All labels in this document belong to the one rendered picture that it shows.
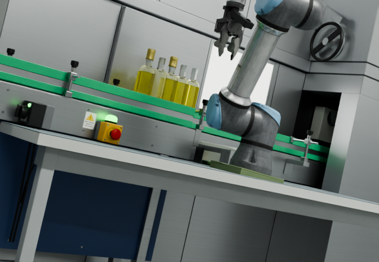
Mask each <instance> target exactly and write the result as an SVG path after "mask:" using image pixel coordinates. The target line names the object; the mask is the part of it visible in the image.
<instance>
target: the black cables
mask: <svg viewBox="0 0 379 262"><path fill-rule="evenodd" d="M31 145H32V143H31V142H29V147H28V152H27V158H26V161H25V167H24V173H23V178H22V182H21V188H20V194H19V199H18V203H17V208H16V212H15V217H14V222H13V225H12V229H11V233H10V237H9V242H11V239H12V235H13V232H14V236H13V239H12V242H15V237H16V232H17V228H18V225H19V221H20V217H21V212H22V209H23V205H24V201H25V196H26V193H27V188H28V184H29V179H30V176H31V173H32V171H33V169H34V167H35V165H36V164H33V158H34V152H35V148H36V144H34V145H33V150H32V157H31V161H30V168H29V173H28V178H27V181H26V183H25V187H24V190H23V186H24V180H25V174H26V170H27V165H28V159H29V153H30V149H31ZM32 165H33V166H32ZM22 191H23V194H22ZM21 195H22V196H21ZM20 203H21V206H20ZM19 206H20V211H19V215H18V219H17V223H16V218H17V214H18V210H19ZM15 223H16V227H15ZM14 227H15V231H14Z"/></svg>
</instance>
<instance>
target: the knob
mask: <svg viewBox="0 0 379 262"><path fill-rule="evenodd" d="M27 115H28V106H26V105H19V104H17V106H16V110H15V115H14V116H15V117H20V118H22V119H25V118H26V117H27Z"/></svg>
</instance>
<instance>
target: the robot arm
mask: <svg viewBox="0 0 379 262"><path fill-rule="evenodd" d="M245 4H246V0H226V5H225V6H223V9H224V14H223V18H221V19H217V20H216V24H215V29H214V32H216V33H218V34H220V35H221V36H220V37H219V39H218V40H217V41H215V42H214V46H215V47H217V48H218V55H219V57H221V55H222V54H223V53H224V48H225V46H226V42H227V41H228V39H229V37H231V36H233V37H232V39H231V44H230V45H228V46H227V51H229V52H231V58H230V60H233V59H234V57H235V56H236V54H237V52H238V50H239V48H240V46H241V43H242V40H243V30H242V27H244V28H248V29H252V28H253V27H254V24H253V23H252V22H251V21H250V19H247V18H246V17H245V16H244V15H243V14H241V13H240V12H241V11H243V10H244V7H245ZM254 10H255V12H256V13H257V14H256V17H255V19H256V21H257V26H256V28H255V30H254V32H253V34H252V36H251V38H250V40H249V42H248V44H247V46H246V48H245V50H244V52H243V54H242V56H241V58H240V61H239V63H238V65H237V67H236V69H235V71H234V73H233V75H232V77H231V79H230V81H229V83H228V85H227V86H226V87H222V88H221V90H220V92H219V94H217V93H215V94H212V95H211V96H210V98H209V101H208V104H207V107H206V122H207V124H208V126H210V127H212V128H214V129H217V130H218V131H219V130H220V131H224V132H228V133H230V134H233V135H237V136H241V141H240V145H239V147H238V148H237V149H236V151H235V152H234V154H233V156H232V158H231V159H230V162H229V165H234V166H238V167H242V168H245V169H248V170H252V171H255V172H259V173H262V174H265V175H269V176H271V173H272V157H271V154H272V150H273V147H274V143H275V139H276V135H277V131H278V128H279V127H280V125H279V124H280V119H281V115H280V113H279V112H278V111H277V110H275V109H273V108H271V107H269V106H267V105H263V104H261V103H257V102H252V101H251V99H250V96H251V94H252V92H253V90H254V88H255V86H256V84H257V82H258V80H259V78H260V76H261V74H262V72H263V70H264V68H265V66H266V64H267V62H268V60H269V58H270V56H271V54H272V52H273V50H274V48H275V46H276V44H277V42H278V40H279V38H280V36H281V35H282V34H285V33H287V32H288V31H289V29H290V27H291V26H292V27H294V28H297V29H300V30H313V29H316V28H318V27H319V26H321V25H322V24H323V22H324V21H325V20H326V17H327V8H326V5H325V4H324V2H323V1H322V0H256V3H255V5H254Z"/></svg>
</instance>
